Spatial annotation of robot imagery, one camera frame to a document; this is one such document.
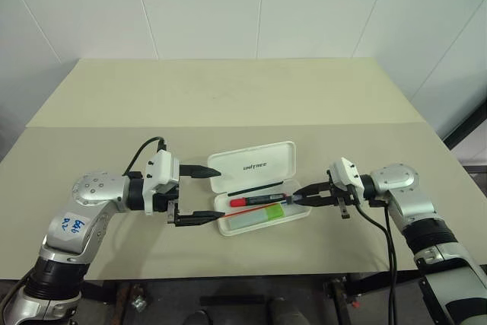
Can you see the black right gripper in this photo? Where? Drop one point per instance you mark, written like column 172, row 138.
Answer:
column 344, row 199

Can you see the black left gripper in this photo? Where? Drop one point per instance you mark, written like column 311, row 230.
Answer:
column 169, row 199

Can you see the small dark purple cylinder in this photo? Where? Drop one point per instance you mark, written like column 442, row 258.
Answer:
column 290, row 199

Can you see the red capped black marker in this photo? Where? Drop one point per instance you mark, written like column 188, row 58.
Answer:
column 258, row 199

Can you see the white pencil case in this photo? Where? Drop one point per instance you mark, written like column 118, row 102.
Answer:
column 258, row 157

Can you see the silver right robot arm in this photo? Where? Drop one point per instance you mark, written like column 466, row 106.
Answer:
column 395, row 180

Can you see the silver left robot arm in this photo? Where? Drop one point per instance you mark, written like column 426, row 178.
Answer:
column 95, row 190

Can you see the silver metal clamp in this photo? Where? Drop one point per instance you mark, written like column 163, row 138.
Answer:
column 138, row 302

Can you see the dark rounded shape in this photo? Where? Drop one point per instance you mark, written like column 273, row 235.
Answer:
column 201, row 318

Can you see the rusty brown table leg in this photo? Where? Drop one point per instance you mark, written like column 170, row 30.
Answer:
column 123, row 294

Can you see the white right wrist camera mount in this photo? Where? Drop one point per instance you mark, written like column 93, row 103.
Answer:
column 346, row 173

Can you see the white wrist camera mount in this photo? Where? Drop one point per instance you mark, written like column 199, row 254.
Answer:
column 346, row 173
column 160, row 167

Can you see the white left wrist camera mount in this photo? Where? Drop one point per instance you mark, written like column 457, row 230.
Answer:
column 160, row 167

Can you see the black bracket with red tip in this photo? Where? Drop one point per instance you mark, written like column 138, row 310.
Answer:
column 340, row 294

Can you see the black metal frame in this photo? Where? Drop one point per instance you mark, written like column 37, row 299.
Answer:
column 472, row 134

